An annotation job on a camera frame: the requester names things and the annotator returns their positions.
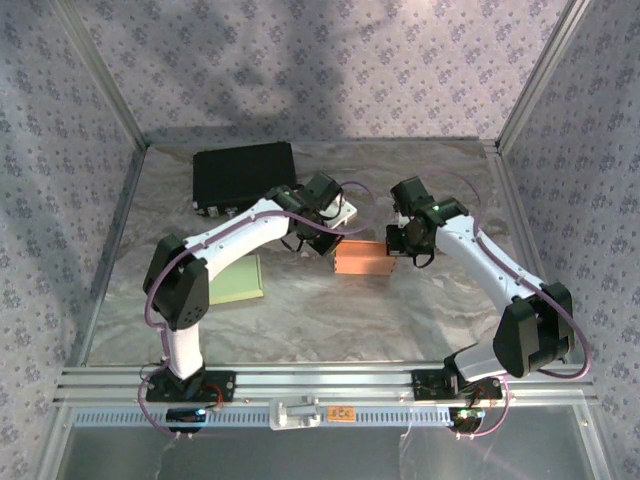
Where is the brown cardboard box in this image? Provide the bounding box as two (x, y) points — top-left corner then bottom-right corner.
(332, 239), (397, 277)

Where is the light green box lid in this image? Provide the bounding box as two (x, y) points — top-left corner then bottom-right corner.
(208, 253), (265, 306)

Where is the black hard case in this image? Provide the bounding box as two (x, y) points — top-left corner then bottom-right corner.
(192, 142), (301, 220)

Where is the white plastic clamp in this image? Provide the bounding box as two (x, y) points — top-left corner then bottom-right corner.
(268, 394), (322, 431)

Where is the grey metal base panel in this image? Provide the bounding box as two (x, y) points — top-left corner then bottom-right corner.
(37, 407), (614, 480)

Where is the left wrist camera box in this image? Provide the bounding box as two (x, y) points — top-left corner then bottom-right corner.
(322, 196), (360, 229)

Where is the aluminium side rail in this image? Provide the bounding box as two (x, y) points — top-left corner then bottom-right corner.
(482, 141), (569, 364)
(67, 144), (151, 369)

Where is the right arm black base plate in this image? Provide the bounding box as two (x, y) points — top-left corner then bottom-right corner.
(410, 368), (504, 401)

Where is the aluminium mounting rail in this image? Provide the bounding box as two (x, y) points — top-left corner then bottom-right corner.
(52, 364), (599, 407)

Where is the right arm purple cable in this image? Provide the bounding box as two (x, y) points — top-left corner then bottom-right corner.
(417, 169), (593, 442)

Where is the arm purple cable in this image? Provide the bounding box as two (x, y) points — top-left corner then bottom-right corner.
(137, 180), (378, 442)
(417, 169), (593, 442)

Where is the aluminium frame post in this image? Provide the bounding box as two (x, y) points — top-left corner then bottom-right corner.
(52, 0), (152, 149)
(496, 0), (592, 151)

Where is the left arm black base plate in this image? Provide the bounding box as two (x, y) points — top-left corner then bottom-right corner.
(144, 370), (237, 404)

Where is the grey slotted cable duct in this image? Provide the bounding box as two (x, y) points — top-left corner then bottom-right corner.
(72, 405), (466, 429)

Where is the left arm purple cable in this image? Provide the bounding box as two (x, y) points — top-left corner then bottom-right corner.
(137, 180), (378, 442)

